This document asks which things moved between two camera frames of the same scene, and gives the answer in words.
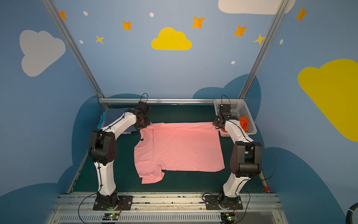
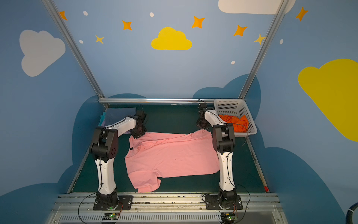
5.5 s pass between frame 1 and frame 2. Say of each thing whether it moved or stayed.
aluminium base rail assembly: stayed
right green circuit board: stayed
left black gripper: moved
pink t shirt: moved
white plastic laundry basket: stayed
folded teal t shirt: stayed
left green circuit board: stayed
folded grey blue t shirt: stayed
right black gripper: moved
